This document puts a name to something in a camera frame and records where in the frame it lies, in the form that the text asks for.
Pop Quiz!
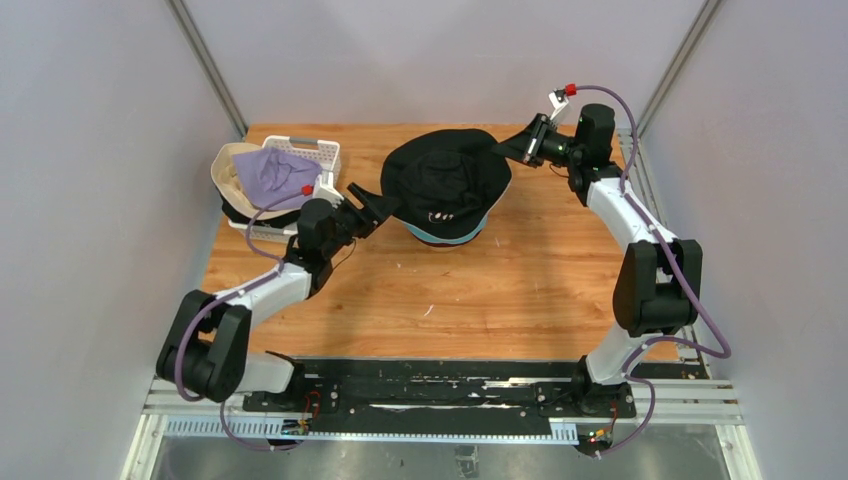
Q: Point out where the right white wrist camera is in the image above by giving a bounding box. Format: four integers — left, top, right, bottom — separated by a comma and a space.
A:
548, 89, 571, 128

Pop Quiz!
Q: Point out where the white slotted cable duct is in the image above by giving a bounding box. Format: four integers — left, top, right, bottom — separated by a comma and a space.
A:
164, 415, 579, 446

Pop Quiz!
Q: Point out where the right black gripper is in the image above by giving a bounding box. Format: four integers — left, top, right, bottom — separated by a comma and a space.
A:
492, 114, 584, 170

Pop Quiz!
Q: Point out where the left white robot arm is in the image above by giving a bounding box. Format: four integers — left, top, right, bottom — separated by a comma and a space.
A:
155, 183, 402, 413

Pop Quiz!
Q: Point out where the maroon bucket hat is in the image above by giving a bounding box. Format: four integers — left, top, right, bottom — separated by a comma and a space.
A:
424, 242, 467, 252

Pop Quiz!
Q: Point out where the white perforated plastic basket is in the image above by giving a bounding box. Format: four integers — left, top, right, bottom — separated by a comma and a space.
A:
222, 135, 341, 243

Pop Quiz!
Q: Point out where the cream straw-coloured bucket hat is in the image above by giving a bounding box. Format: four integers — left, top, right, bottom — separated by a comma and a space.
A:
210, 143, 292, 223

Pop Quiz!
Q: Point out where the lavender bucket hat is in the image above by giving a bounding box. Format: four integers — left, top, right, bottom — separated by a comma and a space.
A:
232, 147, 323, 211

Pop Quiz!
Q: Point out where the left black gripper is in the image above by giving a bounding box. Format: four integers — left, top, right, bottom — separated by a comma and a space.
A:
322, 184, 400, 260

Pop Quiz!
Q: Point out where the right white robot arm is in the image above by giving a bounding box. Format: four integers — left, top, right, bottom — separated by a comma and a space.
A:
493, 104, 703, 417

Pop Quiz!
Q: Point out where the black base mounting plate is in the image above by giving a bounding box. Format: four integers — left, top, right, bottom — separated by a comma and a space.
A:
237, 358, 636, 434

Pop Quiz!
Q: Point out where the teal bucket hat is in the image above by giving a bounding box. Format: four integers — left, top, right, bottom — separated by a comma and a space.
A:
401, 216, 488, 243

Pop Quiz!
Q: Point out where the beige bucket hat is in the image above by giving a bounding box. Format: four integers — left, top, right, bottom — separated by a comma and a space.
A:
380, 128, 512, 232

